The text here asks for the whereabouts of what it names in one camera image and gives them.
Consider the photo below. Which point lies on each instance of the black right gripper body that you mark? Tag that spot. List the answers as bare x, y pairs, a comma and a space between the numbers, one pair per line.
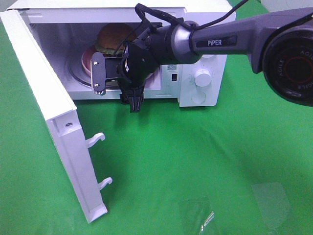
132, 68

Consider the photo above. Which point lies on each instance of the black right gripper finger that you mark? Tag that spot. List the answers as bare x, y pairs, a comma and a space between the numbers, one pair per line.
98, 73
132, 96

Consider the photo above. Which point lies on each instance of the pink plate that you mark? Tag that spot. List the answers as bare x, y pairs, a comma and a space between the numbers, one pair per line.
153, 81

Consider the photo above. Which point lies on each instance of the burger with lettuce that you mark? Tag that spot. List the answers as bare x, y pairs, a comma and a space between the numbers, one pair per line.
110, 39

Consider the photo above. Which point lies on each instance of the white microwave door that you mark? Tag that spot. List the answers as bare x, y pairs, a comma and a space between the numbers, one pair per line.
59, 112

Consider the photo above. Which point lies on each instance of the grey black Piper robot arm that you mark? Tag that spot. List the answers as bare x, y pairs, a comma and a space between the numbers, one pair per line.
278, 44

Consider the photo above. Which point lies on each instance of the glass microwave turntable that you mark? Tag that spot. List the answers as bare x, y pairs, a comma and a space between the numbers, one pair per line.
80, 71

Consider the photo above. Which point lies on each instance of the white warning label sticker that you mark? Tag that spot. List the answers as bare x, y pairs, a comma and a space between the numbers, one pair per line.
172, 68

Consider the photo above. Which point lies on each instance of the white microwave oven body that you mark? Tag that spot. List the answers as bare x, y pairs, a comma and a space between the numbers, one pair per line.
60, 34

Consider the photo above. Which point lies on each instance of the clear tape patch on cloth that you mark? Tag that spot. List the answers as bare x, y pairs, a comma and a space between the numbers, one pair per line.
197, 217

